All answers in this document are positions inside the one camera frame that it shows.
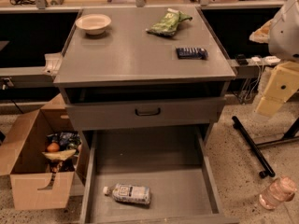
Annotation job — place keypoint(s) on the white bracket on rail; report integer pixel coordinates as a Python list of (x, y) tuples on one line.
[(53, 62)]

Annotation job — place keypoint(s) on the grey drawer cabinet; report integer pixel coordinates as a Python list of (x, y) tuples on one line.
[(127, 64)]

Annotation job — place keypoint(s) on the blue snack packet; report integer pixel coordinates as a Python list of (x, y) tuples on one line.
[(192, 53)]

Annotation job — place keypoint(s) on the white ceramic bowl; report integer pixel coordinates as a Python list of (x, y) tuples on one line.
[(93, 24)]

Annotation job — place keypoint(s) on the black metal stand base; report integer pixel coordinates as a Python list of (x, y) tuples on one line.
[(289, 136)]

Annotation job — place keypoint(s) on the closed drawer with black handle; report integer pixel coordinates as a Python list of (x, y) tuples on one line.
[(138, 114)]

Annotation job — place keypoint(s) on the clear bottle on floor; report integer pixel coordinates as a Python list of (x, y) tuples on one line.
[(281, 190)]

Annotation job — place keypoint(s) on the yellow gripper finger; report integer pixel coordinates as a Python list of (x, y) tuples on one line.
[(277, 85)]

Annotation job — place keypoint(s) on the white power strip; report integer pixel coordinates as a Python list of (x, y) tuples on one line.
[(271, 60)]

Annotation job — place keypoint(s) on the black power adapter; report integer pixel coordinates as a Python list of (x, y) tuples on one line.
[(241, 59)]

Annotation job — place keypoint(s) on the blue snack bags in box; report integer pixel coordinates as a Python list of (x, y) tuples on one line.
[(65, 140)]

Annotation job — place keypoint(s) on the clear plastic water bottle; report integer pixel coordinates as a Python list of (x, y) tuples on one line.
[(126, 193)]

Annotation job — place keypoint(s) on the orange fruit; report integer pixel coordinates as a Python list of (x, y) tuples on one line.
[(53, 147)]

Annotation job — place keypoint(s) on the green chip bag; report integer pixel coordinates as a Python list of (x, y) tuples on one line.
[(168, 24)]

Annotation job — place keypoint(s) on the open grey drawer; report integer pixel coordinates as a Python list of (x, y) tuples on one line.
[(171, 161)]

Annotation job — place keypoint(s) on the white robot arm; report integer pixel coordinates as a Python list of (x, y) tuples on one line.
[(282, 35)]

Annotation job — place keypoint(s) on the cardboard box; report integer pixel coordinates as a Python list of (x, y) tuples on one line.
[(34, 186)]

